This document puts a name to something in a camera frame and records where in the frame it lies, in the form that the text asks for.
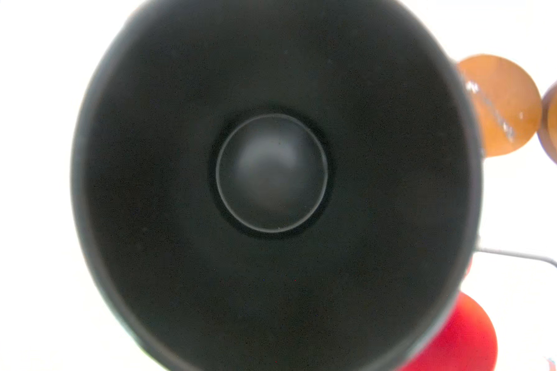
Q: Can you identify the red inside white mug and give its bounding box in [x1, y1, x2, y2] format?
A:
[402, 293, 498, 371]

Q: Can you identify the black mug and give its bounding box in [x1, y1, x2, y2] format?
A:
[71, 1, 483, 370]

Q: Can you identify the scratched dark wooden round coaster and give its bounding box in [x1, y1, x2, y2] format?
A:
[457, 54, 542, 158]

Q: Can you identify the strawberry print serving tray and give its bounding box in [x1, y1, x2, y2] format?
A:
[475, 247, 557, 270]

